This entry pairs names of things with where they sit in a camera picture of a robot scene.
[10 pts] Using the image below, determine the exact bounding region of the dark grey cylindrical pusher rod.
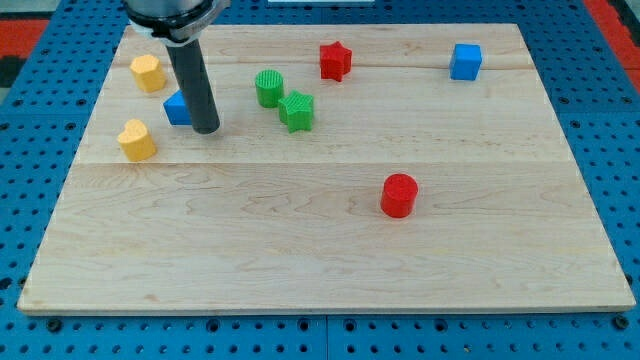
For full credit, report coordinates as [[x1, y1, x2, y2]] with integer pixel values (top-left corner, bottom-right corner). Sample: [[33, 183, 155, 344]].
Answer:
[[167, 40, 220, 134]]

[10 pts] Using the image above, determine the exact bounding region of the blue triangle block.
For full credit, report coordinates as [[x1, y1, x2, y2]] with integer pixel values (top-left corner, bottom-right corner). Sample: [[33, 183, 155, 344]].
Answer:
[[163, 90, 191, 126]]

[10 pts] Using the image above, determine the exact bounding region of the blue cube block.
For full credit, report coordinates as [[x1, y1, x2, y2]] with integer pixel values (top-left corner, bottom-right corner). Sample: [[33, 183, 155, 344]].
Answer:
[[449, 43, 483, 81]]

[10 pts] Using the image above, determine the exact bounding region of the yellow hexagon block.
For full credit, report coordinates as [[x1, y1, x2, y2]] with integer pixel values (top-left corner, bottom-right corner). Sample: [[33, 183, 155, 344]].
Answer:
[[129, 54, 166, 93]]

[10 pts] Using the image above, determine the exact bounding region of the green cylinder block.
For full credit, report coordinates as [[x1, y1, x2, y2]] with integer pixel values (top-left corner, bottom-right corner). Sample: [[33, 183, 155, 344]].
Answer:
[[254, 69, 284, 108]]

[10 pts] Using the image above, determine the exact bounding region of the yellow heart block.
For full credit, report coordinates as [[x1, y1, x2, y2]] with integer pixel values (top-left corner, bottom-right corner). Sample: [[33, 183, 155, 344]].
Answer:
[[117, 119, 157, 162]]

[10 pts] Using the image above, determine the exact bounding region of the green star block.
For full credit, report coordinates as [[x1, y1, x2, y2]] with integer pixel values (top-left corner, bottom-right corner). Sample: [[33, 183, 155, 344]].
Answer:
[[278, 90, 314, 133]]

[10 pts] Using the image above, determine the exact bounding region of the red star block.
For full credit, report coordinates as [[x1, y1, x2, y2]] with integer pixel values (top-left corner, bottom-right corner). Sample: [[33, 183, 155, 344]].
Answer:
[[319, 41, 352, 82]]

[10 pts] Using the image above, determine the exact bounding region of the light wooden board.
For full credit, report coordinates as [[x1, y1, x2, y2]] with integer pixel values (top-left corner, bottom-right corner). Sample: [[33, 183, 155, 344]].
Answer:
[[18, 24, 635, 316]]

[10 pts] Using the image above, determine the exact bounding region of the red cylinder block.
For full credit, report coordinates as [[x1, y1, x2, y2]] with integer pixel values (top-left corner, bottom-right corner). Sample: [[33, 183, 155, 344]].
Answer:
[[380, 173, 419, 218]]

